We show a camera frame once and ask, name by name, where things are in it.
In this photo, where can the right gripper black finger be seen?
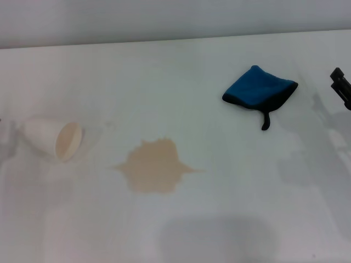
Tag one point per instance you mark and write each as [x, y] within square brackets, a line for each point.
[342, 85]

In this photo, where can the blue rag with black edge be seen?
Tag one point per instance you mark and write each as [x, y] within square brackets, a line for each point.
[255, 85]

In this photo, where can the white paper cup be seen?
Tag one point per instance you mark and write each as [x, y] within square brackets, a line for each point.
[41, 131]

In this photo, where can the brown liquid stain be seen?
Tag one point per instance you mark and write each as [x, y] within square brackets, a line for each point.
[153, 167]

